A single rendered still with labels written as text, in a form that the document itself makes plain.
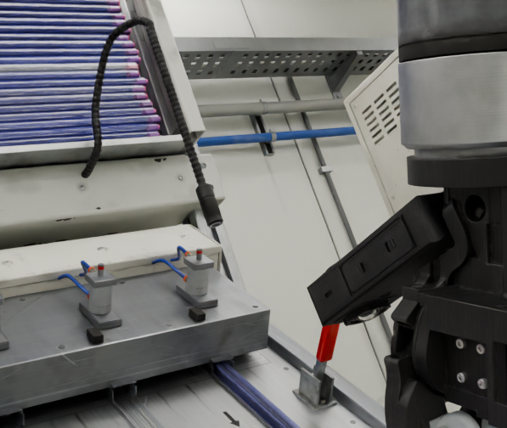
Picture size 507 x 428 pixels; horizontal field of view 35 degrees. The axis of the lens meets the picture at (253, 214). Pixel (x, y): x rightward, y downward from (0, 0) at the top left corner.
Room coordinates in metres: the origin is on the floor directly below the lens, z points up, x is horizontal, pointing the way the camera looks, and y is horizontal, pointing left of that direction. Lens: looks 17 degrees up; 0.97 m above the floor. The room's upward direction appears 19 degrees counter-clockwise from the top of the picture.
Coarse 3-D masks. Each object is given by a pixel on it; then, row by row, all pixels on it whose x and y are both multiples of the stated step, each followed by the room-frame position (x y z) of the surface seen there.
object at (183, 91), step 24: (144, 0) 0.94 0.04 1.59; (168, 24) 0.95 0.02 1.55; (168, 48) 0.94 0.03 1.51; (192, 96) 0.95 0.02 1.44; (192, 120) 0.94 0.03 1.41; (48, 144) 0.84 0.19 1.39; (72, 144) 0.85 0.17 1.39; (120, 144) 0.88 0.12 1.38; (144, 144) 0.91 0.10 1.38; (168, 144) 0.93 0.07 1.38; (0, 168) 0.84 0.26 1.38
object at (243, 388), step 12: (216, 372) 0.83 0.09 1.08; (228, 372) 0.82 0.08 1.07; (228, 384) 0.82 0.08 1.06; (240, 384) 0.81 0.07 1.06; (240, 396) 0.81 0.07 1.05; (252, 396) 0.79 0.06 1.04; (264, 396) 0.79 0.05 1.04; (264, 408) 0.78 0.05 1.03; (276, 408) 0.78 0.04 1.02; (276, 420) 0.76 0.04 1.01; (288, 420) 0.77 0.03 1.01
